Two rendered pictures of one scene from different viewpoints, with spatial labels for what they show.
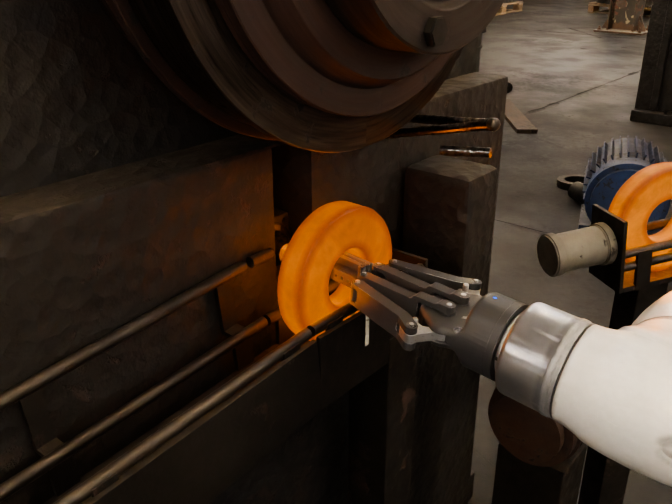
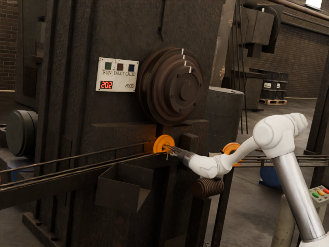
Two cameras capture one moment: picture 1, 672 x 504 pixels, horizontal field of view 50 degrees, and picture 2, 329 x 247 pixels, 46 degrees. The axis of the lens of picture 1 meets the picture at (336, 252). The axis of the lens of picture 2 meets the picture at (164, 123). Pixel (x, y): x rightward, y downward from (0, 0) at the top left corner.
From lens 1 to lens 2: 168 cm
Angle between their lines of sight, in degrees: 14
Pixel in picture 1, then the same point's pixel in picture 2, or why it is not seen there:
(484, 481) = not seen: hidden behind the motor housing
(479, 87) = (201, 122)
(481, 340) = (181, 155)
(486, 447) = not seen: hidden behind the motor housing
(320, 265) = (161, 143)
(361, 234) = (169, 140)
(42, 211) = (125, 125)
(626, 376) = (198, 159)
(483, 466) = not seen: hidden behind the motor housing
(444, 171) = (188, 135)
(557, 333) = (191, 154)
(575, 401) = (191, 163)
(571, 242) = (212, 154)
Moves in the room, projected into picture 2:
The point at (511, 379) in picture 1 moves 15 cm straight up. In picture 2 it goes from (184, 160) to (188, 135)
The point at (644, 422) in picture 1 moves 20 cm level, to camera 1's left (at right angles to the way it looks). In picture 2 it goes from (198, 164) to (163, 159)
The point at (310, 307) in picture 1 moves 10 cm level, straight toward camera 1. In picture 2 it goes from (158, 150) to (156, 154)
